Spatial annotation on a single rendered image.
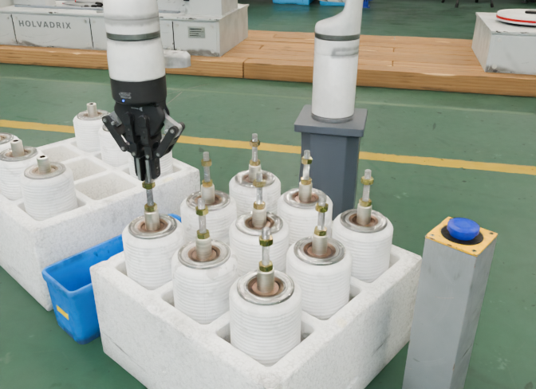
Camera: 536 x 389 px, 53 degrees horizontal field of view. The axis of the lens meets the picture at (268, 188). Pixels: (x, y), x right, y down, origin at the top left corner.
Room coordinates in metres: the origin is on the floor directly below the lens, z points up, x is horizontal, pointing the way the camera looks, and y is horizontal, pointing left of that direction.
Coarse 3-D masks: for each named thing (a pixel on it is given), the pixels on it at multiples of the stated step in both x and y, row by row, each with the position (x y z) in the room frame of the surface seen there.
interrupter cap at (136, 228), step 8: (160, 216) 0.76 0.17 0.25; (168, 216) 0.76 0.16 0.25; (136, 224) 0.74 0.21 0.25; (144, 224) 0.74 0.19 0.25; (160, 224) 0.74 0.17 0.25; (168, 224) 0.74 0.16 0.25; (176, 224) 0.74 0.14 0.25; (136, 232) 0.71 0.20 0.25; (144, 232) 0.71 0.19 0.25; (152, 232) 0.71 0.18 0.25; (160, 232) 0.71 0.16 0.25; (168, 232) 0.71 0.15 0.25
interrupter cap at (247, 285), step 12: (252, 276) 0.60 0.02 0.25; (276, 276) 0.60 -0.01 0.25; (288, 276) 0.60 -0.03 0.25; (240, 288) 0.57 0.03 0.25; (252, 288) 0.58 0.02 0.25; (276, 288) 0.58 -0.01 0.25; (288, 288) 0.57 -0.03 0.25; (252, 300) 0.55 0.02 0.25; (264, 300) 0.55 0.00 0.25; (276, 300) 0.55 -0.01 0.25
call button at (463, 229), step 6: (450, 222) 0.61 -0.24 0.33; (456, 222) 0.61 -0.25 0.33; (462, 222) 0.61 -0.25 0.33; (468, 222) 0.61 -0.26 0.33; (474, 222) 0.61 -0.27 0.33; (450, 228) 0.60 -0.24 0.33; (456, 228) 0.60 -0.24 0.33; (462, 228) 0.60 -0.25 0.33; (468, 228) 0.60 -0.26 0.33; (474, 228) 0.60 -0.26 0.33; (456, 234) 0.60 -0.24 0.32; (462, 234) 0.59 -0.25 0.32; (468, 234) 0.59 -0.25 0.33; (474, 234) 0.59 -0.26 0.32
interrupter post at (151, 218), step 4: (144, 212) 0.73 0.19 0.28; (148, 212) 0.73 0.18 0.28; (152, 212) 0.73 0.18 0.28; (156, 212) 0.73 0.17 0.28; (144, 216) 0.73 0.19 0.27; (148, 216) 0.72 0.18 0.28; (152, 216) 0.72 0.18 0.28; (156, 216) 0.73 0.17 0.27; (148, 220) 0.72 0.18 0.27; (152, 220) 0.72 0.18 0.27; (156, 220) 0.73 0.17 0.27; (148, 224) 0.72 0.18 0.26; (152, 224) 0.72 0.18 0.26; (156, 224) 0.73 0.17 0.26; (148, 228) 0.72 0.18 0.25; (152, 228) 0.72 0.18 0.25; (156, 228) 0.73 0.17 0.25
